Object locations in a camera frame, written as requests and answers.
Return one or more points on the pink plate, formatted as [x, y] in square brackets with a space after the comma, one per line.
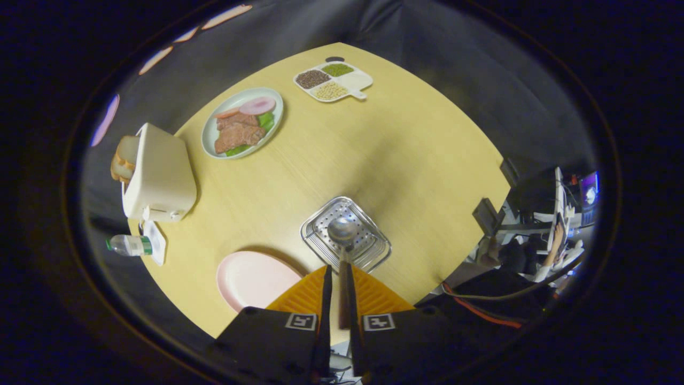
[251, 278]

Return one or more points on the brown meat slices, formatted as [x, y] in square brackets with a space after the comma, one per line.
[238, 136]

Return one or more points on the white toaster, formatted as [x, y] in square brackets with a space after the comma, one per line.
[160, 171]

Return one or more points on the pale green plate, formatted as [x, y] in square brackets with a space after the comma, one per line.
[211, 141]

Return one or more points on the computer monitor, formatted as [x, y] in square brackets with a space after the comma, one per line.
[589, 190]

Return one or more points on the white divided grain tray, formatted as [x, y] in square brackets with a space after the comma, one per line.
[355, 80]

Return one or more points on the clear plastic water bottle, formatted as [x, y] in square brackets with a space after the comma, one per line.
[128, 245]

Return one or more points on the toast bread slice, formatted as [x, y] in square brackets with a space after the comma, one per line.
[128, 149]
[120, 170]

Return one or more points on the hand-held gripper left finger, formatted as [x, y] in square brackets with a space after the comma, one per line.
[323, 331]

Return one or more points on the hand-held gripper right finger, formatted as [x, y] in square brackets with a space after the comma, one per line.
[359, 347]

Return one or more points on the green lettuce leaf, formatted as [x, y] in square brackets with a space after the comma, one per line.
[267, 122]

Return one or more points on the white square pad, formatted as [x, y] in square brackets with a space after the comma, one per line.
[156, 243]

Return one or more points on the red tomato slice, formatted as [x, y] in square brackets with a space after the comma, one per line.
[227, 113]

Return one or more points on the black block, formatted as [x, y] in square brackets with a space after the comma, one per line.
[487, 216]
[509, 172]

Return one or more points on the pink ham slice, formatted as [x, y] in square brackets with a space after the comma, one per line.
[257, 106]

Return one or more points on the black backdrop cloth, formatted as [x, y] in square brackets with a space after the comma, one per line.
[454, 64]

